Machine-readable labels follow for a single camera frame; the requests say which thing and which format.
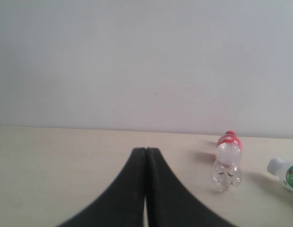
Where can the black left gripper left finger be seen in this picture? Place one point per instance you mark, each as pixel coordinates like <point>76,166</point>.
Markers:
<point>122,203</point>

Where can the white green-label drink bottle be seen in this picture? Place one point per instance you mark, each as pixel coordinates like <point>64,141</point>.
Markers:
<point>283,170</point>

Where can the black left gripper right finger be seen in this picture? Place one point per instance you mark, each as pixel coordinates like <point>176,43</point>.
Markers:
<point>169,203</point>

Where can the clear red-label cola bottle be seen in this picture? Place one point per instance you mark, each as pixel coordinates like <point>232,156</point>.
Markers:
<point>226,169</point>

